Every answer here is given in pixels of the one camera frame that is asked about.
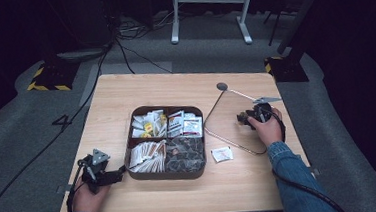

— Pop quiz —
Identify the pile of red label packets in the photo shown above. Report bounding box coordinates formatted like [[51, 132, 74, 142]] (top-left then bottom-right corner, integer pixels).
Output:
[[165, 108, 204, 140]]

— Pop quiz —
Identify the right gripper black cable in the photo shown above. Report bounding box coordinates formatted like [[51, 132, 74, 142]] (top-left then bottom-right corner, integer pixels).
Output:
[[262, 99, 350, 212]]

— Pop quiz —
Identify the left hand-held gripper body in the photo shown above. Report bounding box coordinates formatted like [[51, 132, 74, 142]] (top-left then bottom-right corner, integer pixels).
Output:
[[76, 147, 114, 196]]

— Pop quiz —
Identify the person's left hand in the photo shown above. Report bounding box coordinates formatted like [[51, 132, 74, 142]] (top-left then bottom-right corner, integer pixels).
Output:
[[70, 176, 113, 212]]

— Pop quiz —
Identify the black yellow striped base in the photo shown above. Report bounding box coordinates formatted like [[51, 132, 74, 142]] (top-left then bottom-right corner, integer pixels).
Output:
[[25, 62, 80, 94], [263, 53, 310, 86]]

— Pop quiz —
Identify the black slanted post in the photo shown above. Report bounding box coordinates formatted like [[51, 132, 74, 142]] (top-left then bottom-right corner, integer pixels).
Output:
[[272, 0, 333, 56]]

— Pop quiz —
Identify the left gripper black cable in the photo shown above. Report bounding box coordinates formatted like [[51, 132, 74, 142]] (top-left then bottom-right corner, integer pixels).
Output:
[[63, 159, 91, 212]]

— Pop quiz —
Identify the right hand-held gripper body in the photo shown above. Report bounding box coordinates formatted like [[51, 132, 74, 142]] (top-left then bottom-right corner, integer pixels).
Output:
[[244, 94, 285, 131]]

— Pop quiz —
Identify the pile of dark packets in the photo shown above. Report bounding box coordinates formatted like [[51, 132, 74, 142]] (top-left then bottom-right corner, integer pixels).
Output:
[[162, 135, 207, 175]]

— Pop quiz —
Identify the bundle of floor cables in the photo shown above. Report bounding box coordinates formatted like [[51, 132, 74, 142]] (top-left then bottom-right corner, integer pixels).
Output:
[[115, 9, 180, 42]]

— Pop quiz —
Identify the stack of white brown sachets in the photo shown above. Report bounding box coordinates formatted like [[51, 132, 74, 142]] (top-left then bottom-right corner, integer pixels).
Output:
[[126, 139, 170, 176]]

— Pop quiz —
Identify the single white sachet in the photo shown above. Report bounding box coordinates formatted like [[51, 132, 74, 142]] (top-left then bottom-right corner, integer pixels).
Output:
[[210, 145, 235, 164]]

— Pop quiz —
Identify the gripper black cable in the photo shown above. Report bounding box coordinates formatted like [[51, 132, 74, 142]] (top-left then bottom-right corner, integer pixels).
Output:
[[63, 159, 91, 212], [262, 99, 350, 212]]

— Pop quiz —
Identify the brown compartment box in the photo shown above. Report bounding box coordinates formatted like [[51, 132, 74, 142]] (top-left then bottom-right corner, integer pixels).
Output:
[[120, 101, 209, 184]]

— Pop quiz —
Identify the thin black floor cable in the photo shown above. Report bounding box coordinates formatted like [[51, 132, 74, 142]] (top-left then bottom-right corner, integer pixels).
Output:
[[115, 33, 174, 78]]

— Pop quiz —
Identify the long black floor cable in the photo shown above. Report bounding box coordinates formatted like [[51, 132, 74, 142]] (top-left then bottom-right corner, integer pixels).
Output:
[[0, 40, 126, 212]]

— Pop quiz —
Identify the person's right hand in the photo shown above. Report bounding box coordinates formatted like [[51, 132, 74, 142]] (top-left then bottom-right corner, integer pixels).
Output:
[[246, 107, 285, 149]]

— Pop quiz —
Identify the pile of yellow label teabags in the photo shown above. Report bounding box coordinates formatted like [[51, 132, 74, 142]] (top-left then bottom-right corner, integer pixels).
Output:
[[129, 108, 169, 140]]

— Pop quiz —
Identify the clear box lid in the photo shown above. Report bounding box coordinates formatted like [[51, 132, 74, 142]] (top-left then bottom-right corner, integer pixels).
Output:
[[200, 84, 278, 160]]

